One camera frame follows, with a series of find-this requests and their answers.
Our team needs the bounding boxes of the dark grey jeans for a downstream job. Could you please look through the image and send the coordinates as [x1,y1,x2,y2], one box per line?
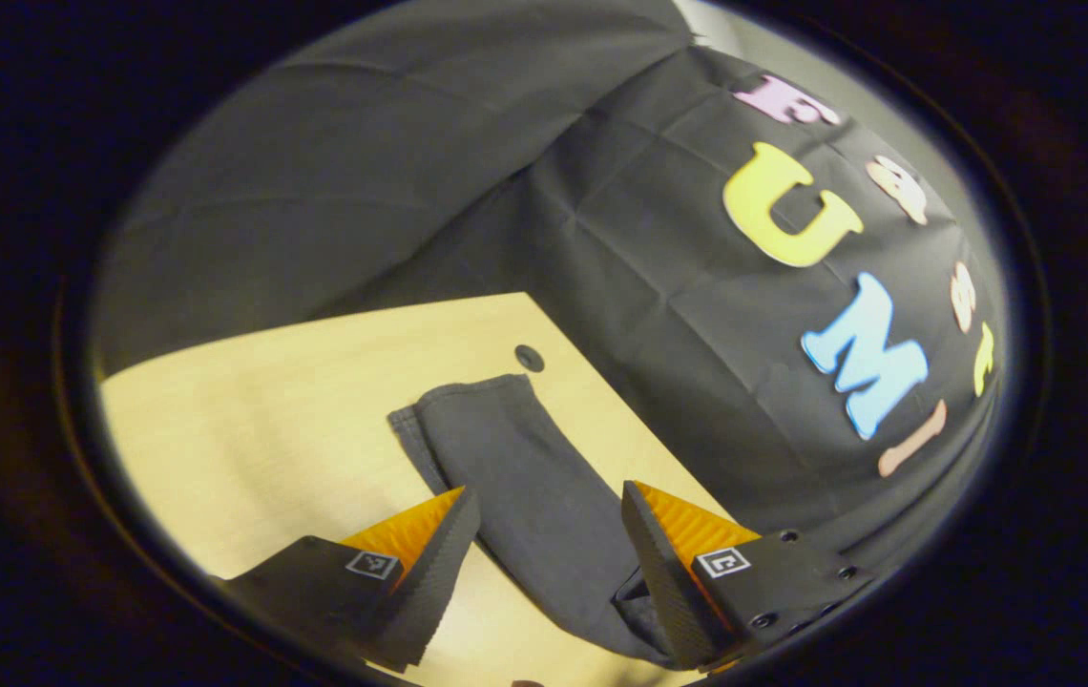
[387,373,698,669]

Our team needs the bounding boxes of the black backdrop cloth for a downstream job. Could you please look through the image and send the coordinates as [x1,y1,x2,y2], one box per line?
[91,0,1008,573]

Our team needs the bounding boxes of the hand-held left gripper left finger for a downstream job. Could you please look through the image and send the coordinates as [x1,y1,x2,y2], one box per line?
[213,485,483,674]

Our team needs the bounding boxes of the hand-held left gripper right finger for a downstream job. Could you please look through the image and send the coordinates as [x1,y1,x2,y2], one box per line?
[620,480,876,673]

